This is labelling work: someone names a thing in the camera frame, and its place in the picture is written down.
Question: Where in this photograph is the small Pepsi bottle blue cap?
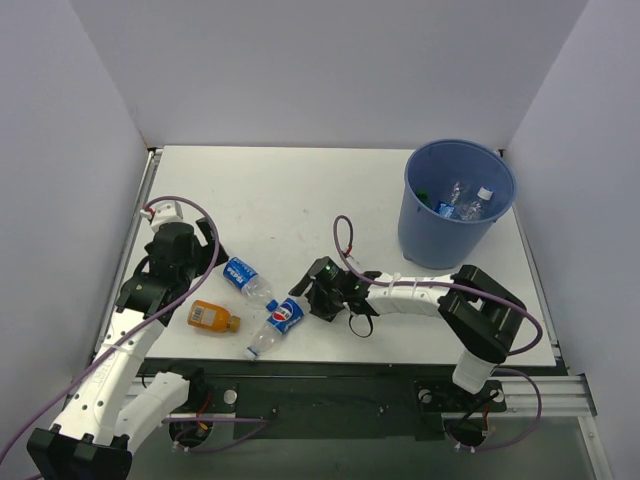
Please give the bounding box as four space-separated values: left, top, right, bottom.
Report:
223 257 278 312

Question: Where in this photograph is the large Pepsi bottle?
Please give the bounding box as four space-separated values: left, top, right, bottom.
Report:
244 297 306 361

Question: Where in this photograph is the green plastic bottle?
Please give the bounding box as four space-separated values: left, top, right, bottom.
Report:
415 189 431 208

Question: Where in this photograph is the small blue label water bottle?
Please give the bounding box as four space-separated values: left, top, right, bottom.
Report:
436 201 455 218

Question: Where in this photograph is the clear bottle white neck ring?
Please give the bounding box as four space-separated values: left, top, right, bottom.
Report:
447 179 474 211

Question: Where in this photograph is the clear bottle white cap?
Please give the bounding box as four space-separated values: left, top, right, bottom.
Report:
457 187 493 221

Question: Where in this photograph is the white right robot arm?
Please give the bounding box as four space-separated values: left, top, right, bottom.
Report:
289 256 526 409

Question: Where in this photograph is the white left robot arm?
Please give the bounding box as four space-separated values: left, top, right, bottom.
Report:
27 217 227 479

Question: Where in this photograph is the blue plastic bin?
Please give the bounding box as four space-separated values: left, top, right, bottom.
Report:
398 139 517 270

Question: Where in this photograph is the orange juice bottle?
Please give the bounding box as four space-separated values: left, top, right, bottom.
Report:
187 300 241 333

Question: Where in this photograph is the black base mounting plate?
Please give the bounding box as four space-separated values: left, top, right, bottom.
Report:
137 359 506 441

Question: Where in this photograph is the black strap loop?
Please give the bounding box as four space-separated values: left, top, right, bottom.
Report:
348 309 376 340

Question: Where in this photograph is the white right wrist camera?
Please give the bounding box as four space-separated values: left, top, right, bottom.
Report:
347 255 364 271

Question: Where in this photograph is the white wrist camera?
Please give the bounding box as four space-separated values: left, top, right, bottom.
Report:
347 255 364 271
140 200 183 226

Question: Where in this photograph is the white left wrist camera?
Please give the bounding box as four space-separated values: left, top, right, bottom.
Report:
140 200 183 226

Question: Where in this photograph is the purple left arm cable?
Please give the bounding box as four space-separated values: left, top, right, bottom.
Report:
0 195 271 480

